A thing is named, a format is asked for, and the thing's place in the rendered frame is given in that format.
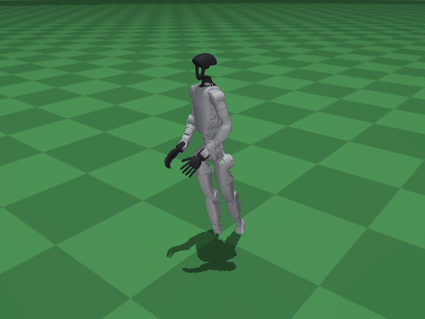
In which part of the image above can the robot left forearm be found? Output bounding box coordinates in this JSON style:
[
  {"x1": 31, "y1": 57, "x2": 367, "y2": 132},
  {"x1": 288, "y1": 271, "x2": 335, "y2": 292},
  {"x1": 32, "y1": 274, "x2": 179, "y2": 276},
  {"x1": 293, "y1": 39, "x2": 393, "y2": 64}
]
[{"x1": 200, "y1": 124, "x2": 230, "y2": 158}]

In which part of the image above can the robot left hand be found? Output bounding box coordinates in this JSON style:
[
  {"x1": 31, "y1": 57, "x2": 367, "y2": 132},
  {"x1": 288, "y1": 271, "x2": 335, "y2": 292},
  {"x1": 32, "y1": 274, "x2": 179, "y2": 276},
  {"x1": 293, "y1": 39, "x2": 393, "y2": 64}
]
[{"x1": 180, "y1": 148, "x2": 210, "y2": 177}]

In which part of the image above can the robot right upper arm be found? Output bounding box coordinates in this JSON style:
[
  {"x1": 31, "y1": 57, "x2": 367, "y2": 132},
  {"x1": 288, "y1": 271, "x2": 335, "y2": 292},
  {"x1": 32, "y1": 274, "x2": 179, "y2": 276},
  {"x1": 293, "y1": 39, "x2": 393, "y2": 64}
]
[{"x1": 188, "y1": 85, "x2": 195, "y2": 125}]

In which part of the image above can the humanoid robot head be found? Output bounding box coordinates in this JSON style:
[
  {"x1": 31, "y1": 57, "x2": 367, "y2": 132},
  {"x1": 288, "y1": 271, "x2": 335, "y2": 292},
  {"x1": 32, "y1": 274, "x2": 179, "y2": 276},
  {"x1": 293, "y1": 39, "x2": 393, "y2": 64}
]
[{"x1": 192, "y1": 53, "x2": 217, "y2": 87}]

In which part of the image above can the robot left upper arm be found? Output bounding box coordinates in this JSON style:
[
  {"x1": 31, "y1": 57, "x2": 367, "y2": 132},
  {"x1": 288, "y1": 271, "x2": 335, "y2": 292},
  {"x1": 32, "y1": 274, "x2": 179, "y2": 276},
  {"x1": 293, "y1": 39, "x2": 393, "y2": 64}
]
[{"x1": 209, "y1": 89, "x2": 232, "y2": 133}]

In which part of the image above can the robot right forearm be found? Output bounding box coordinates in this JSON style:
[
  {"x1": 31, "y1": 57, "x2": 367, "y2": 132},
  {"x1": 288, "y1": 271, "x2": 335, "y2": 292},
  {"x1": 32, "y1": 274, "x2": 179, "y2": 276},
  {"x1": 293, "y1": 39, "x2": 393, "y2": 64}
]
[{"x1": 179, "y1": 119, "x2": 196, "y2": 151}]

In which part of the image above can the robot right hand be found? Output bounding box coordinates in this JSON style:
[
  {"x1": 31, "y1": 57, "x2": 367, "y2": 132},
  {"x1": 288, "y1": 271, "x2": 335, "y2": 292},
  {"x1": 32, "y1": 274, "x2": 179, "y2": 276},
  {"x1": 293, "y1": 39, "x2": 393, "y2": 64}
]
[{"x1": 165, "y1": 141, "x2": 185, "y2": 169}]

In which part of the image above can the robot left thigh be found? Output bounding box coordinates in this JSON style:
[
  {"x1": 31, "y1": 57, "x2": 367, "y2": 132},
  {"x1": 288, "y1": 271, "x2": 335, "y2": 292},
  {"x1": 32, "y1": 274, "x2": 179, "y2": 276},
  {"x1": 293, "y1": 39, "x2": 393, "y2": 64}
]
[{"x1": 214, "y1": 151, "x2": 235, "y2": 204}]

